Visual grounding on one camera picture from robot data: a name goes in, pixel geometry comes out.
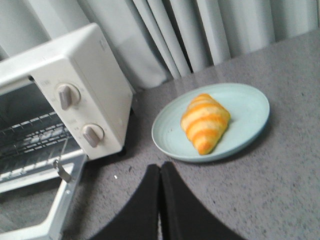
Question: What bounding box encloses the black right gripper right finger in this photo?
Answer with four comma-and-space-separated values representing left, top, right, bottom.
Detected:
161, 162, 243, 240

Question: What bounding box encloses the upper oven control knob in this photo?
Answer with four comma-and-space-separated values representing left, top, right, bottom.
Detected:
56, 83, 81, 111

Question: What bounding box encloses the grey-green curtain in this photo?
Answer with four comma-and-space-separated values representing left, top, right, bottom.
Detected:
0, 0, 320, 91

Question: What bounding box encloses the glass oven door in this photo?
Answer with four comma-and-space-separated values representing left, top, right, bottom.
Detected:
0, 150, 88, 240

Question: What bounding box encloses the light green plate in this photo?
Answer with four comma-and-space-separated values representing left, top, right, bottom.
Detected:
151, 83, 270, 163

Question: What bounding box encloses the lower oven control knob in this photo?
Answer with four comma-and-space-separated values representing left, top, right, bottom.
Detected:
81, 123, 105, 148

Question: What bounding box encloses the cream Toshiba toaster oven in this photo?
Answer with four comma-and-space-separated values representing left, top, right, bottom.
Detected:
0, 23, 133, 162

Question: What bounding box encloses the striped yellow croissant bread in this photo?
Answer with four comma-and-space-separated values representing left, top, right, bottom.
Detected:
180, 93, 231, 155

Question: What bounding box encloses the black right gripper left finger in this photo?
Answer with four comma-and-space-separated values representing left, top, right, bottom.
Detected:
92, 164, 161, 240

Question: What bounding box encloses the oven control knob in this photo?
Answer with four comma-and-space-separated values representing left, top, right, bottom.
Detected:
56, 83, 81, 111
81, 123, 105, 148

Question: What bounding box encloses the metal oven wire rack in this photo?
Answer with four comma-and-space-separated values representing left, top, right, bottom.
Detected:
0, 111, 80, 182

